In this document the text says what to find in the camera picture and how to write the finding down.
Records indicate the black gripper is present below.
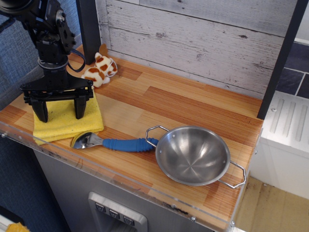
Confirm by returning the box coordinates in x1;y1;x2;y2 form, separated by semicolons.
20;64;94;123

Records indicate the yellow towel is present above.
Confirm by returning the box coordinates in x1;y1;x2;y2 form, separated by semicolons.
33;97;104;145

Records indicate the brown white plush toy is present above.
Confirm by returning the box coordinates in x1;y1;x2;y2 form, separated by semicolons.
81;44;118;88

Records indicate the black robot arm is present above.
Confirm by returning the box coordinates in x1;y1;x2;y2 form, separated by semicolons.
0;0;93;122

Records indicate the silver button control panel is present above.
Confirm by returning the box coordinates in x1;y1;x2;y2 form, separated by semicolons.
88;191;148;232

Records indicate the yellow object bottom corner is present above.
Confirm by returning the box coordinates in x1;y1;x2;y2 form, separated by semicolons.
6;223;30;232

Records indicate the blue handled metal spoon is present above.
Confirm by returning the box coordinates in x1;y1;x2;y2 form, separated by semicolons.
70;132;159;152

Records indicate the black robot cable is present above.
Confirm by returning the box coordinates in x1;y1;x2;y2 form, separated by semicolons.
66;47;86;73

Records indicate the left black vertical post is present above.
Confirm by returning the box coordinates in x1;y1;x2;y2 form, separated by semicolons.
76;0;101;65

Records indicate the black vertical post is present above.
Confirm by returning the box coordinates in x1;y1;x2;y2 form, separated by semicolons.
76;0;101;65
257;0;309;120

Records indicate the steel two-handled bowl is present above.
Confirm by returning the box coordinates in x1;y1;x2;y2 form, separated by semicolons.
145;126;247;189

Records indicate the right black vertical post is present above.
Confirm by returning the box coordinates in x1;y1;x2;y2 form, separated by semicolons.
257;0;309;120

